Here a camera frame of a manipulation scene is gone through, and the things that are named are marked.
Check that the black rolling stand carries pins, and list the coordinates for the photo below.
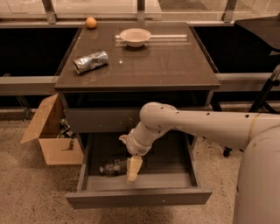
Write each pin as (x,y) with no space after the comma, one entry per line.
(246,58)

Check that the white paper bowl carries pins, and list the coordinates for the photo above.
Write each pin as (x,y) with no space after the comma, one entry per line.
(135,37)

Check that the crumpled silver chip bag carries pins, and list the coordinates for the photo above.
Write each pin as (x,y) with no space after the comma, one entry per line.
(91,62)

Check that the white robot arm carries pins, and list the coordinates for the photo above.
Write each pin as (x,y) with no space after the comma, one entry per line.
(234,130)

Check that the clear plastic water bottle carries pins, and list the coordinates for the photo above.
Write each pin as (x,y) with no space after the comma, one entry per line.
(114,167)

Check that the items inside cardboard box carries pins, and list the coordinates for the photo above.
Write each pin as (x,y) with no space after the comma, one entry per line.
(65,129)

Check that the open grey middle drawer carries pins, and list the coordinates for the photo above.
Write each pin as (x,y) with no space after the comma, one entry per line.
(167,177)

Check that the orange fruit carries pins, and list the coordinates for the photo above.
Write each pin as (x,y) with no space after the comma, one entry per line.
(91,23)

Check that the open cardboard box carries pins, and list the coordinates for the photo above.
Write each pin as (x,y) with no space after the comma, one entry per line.
(45,128)

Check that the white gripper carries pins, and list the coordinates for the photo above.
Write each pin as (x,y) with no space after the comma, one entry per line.
(135,144)

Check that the dark grey drawer cabinet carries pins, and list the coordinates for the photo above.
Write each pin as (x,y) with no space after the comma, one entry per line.
(169,68)

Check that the closed grey top drawer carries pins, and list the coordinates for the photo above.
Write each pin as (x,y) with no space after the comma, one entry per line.
(91,120)

